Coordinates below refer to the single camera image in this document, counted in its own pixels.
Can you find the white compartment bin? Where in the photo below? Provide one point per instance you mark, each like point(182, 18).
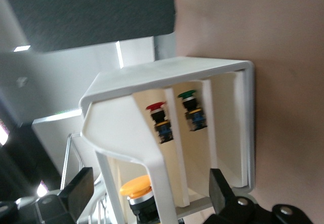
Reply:
point(164, 74)

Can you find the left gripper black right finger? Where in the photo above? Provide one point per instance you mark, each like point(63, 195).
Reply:
point(222, 196)

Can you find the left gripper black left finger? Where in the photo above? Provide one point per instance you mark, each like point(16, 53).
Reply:
point(76, 196)

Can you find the red mushroom push button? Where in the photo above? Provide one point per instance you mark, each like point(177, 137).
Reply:
point(160, 130)

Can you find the brown table cover mat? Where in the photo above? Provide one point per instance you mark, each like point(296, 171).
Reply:
point(278, 56)

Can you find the yellow mushroom push button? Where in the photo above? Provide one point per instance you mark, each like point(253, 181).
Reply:
point(135, 187)

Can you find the green mushroom push button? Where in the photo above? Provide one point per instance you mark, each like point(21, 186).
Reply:
point(196, 118)

